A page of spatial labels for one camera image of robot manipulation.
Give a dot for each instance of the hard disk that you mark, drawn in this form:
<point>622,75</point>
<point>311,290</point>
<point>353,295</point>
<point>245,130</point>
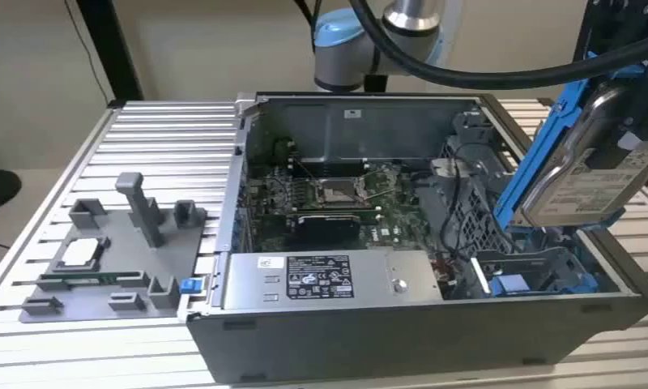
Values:
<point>572,190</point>

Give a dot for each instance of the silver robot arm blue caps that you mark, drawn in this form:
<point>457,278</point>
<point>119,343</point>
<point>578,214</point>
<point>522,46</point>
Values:
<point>345,52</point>

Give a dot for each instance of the grey metal disk cage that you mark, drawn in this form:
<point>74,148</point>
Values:
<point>480,215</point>

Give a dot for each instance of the dark plastic disk bay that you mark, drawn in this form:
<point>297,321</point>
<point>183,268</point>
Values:
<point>540,259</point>

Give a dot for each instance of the black RAM slot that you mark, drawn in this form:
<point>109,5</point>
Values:
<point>329,163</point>

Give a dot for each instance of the green motherboard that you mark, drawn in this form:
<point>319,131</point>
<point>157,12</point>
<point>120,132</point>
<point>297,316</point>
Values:
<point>393,219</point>

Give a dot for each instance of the CPU socket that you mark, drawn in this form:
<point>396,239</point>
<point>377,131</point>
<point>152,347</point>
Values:
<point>337,190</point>

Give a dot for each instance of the blue plastic bay tab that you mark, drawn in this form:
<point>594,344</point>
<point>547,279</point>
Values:
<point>509,284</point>

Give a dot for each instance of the black graphics card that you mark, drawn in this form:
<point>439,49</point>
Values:
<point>327,229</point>

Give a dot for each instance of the black grey PC case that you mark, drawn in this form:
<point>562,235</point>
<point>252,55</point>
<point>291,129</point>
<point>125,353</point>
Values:
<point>356,344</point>

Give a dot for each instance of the silver power supply unit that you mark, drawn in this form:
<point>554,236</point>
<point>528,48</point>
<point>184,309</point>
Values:
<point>237,279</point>

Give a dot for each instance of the blue case latch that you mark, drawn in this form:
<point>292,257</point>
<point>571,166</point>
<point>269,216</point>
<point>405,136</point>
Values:
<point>191,285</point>

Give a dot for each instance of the grey parts rack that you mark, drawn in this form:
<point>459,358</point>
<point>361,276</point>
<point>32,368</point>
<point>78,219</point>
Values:
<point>119,251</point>

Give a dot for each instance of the green RAM stick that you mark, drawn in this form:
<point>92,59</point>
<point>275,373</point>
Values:
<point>105,279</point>

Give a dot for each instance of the silver CPU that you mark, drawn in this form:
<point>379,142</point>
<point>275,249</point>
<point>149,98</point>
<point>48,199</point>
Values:
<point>80,253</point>

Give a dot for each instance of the black frame post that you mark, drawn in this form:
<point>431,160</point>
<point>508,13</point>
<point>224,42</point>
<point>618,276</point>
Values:
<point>116,48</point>

